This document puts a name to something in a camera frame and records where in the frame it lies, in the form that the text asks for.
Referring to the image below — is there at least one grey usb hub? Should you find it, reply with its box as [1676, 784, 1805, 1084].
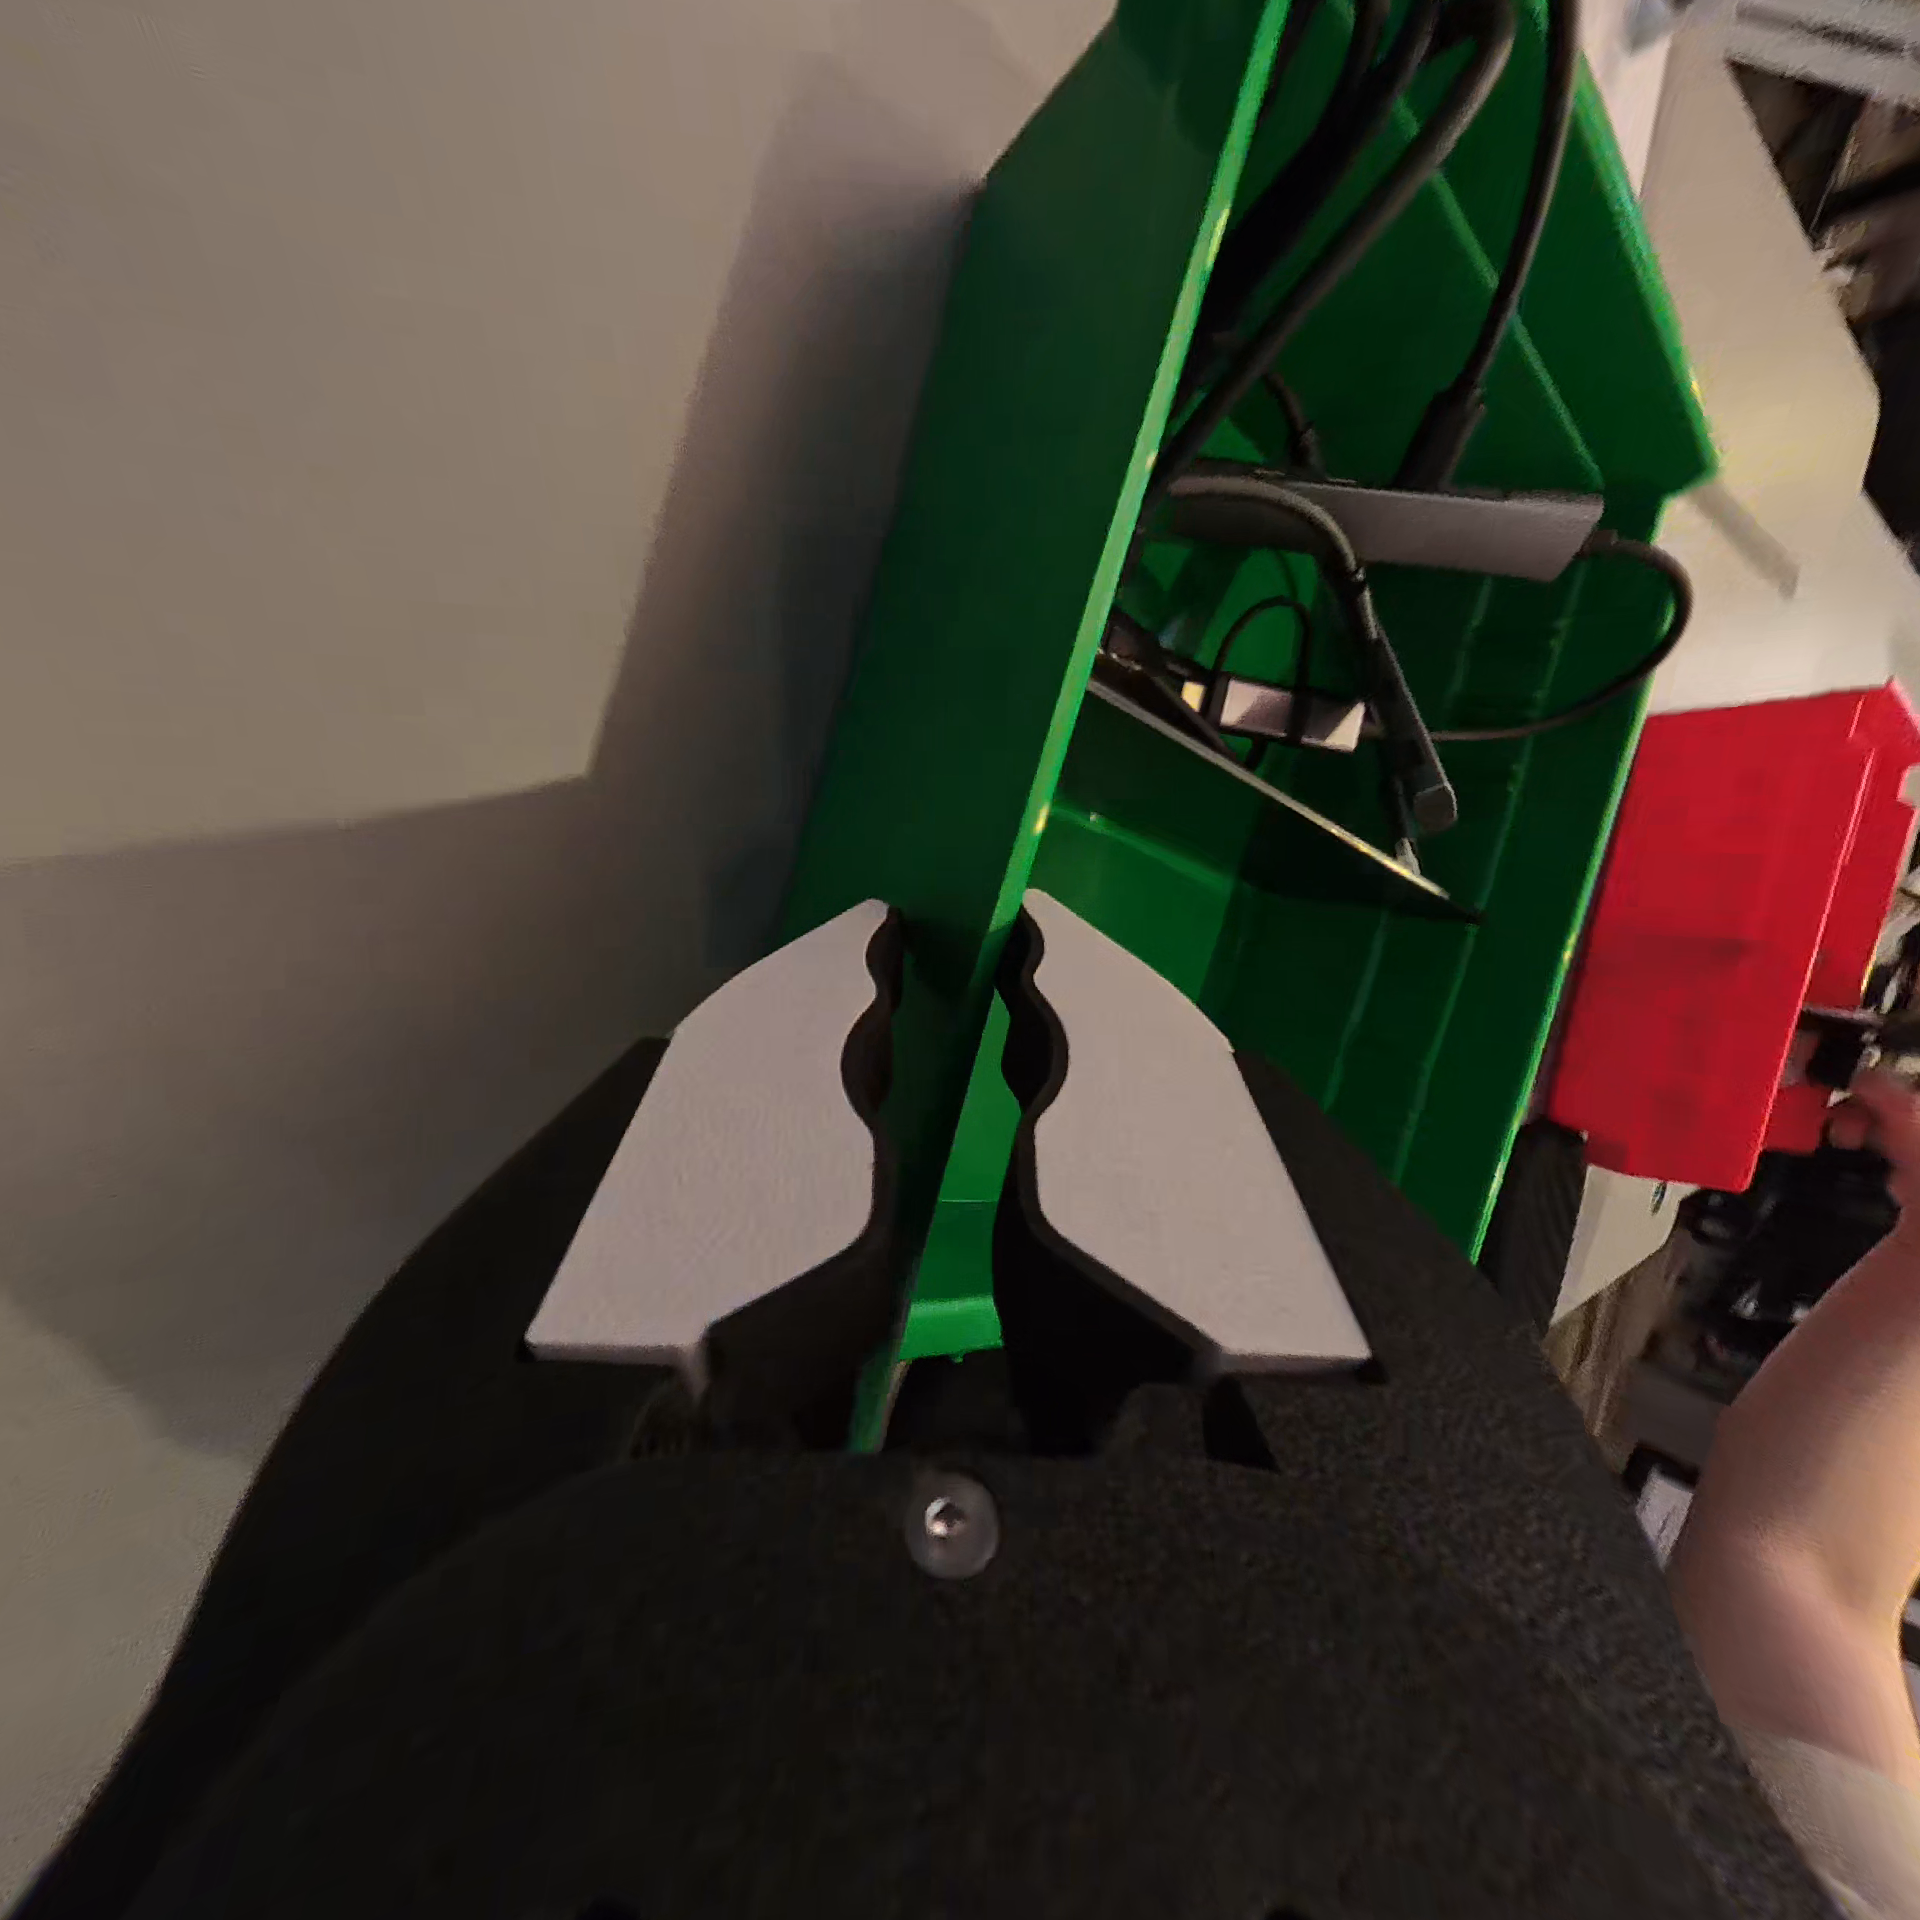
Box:
[1287, 477, 1611, 586]

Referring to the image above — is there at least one black cable with grey plug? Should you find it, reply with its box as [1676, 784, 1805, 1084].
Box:
[1162, 477, 1464, 839]

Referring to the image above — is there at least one thin black looped cable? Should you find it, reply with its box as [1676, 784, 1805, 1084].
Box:
[1421, 532, 1698, 746]

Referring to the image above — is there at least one red plastic bin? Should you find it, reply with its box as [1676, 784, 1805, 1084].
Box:
[1543, 679, 1920, 1199]

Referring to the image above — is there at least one green plastic bin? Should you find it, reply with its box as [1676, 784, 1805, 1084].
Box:
[773, 0, 1724, 1460]

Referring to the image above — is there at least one black cable plugged into hub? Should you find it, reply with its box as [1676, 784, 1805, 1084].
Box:
[1402, 0, 1587, 495]

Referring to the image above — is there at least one person's right forearm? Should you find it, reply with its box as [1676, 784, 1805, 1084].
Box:
[1663, 1184, 1920, 1784]

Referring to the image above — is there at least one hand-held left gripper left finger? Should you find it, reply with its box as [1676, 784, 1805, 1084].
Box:
[522, 896, 909, 1453]

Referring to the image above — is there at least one thick black cable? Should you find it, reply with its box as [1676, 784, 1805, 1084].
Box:
[1181, 0, 1523, 460]

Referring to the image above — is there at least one person's right hand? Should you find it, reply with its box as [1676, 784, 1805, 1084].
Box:
[1827, 1067, 1920, 1205]

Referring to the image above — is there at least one small silver adapter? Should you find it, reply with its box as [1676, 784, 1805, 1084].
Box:
[1191, 679, 1376, 753]

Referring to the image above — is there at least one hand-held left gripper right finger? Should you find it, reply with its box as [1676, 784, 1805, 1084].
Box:
[990, 884, 1376, 1453]

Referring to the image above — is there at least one white shirt sleeve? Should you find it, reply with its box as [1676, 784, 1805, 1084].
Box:
[1725, 1709, 1920, 1920]

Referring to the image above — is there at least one dark flat plate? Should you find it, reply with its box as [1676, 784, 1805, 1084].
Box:
[1093, 679, 1484, 922]

